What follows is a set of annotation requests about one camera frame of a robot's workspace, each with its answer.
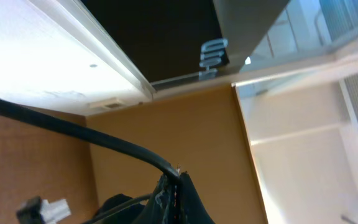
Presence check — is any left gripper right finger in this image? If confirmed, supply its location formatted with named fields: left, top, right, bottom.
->
left=177, top=172, right=215, bottom=224

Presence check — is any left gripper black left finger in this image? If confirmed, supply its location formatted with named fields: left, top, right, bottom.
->
left=132, top=175, right=176, bottom=224

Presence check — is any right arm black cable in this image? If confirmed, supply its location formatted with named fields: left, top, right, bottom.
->
left=0, top=92, right=180, bottom=181

